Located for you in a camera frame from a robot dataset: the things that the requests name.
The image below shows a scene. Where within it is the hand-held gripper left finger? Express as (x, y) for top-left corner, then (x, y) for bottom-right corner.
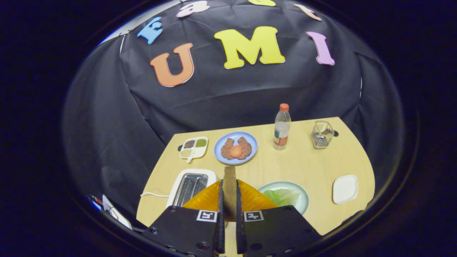
(142, 179), (226, 257)

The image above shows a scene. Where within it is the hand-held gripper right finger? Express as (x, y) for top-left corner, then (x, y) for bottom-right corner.
(236, 179), (322, 257)

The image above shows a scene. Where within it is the brown toast slice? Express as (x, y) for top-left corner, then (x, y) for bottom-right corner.
(223, 166), (237, 222)

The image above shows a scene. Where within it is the green lettuce leaf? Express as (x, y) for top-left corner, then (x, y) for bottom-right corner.
(263, 188), (300, 207)

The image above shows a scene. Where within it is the white toaster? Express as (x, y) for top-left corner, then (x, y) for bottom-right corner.
(167, 169), (221, 208)

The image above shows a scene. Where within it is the brown meat patty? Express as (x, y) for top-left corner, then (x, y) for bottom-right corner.
(221, 138), (236, 160)
(236, 137), (252, 160)

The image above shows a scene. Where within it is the white seasoning tray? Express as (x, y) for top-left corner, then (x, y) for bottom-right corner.
(179, 137), (209, 163)

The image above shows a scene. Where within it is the pale green round plate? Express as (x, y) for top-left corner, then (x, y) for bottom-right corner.
(258, 181), (310, 215)

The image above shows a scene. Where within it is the blue round plate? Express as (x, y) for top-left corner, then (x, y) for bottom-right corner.
(214, 131), (258, 165)

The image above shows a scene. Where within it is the clear bottle with red cap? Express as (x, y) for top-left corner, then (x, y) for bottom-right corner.
(273, 103), (291, 150)

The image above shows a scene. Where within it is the white plastic object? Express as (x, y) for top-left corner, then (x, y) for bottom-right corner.
(102, 195), (132, 230)

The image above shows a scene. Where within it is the white square plate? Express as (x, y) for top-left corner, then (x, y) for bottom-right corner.
(332, 175), (358, 205)

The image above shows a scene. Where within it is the metal wire basket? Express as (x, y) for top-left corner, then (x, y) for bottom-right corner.
(311, 120), (335, 149)

